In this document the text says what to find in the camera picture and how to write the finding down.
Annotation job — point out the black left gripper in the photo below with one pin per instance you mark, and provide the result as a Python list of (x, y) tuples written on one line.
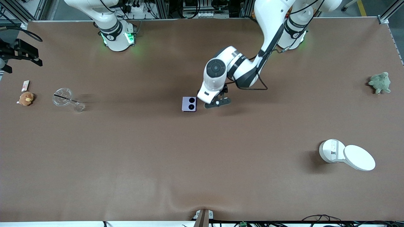
[(225, 90)]

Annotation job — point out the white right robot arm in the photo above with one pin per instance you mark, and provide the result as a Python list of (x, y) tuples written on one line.
[(115, 37)]

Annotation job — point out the white socket bar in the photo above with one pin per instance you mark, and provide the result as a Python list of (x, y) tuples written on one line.
[(205, 14)]

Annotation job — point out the clear plastic cup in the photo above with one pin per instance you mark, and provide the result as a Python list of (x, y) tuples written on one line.
[(63, 96)]

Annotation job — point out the brown table cover mat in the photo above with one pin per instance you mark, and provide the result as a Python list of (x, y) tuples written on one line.
[(202, 164)]

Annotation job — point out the black drinking straw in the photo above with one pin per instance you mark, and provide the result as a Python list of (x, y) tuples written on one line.
[(64, 97)]

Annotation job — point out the small white card packet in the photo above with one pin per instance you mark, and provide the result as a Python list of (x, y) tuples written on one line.
[(25, 85)]

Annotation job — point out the aluminium frame post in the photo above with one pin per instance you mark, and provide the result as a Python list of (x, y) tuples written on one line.
[(161, 8), (383, 19), (31, 9)]

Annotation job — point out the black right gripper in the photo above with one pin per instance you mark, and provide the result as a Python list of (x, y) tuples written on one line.
[(11, 52)]

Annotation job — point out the lavender flip phone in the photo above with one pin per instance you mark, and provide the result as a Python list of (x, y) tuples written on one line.
[(189, 104)]

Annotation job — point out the white round lidded container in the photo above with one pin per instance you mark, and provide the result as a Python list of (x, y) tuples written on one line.
[(358, 157)]

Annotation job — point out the camera mounting pole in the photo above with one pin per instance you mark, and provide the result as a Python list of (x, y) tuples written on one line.
[(203, 219)]

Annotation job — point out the small brown plush toy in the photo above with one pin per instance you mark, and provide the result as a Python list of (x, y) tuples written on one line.
[(26, 99)]

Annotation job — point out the white power strip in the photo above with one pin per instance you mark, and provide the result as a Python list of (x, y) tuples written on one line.
[(139, 8)]

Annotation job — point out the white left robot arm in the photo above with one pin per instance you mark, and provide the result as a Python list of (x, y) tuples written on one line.
[(271, 19)]

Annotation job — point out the green plush turtle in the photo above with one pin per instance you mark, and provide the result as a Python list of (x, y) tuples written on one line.
[(380, 82)]

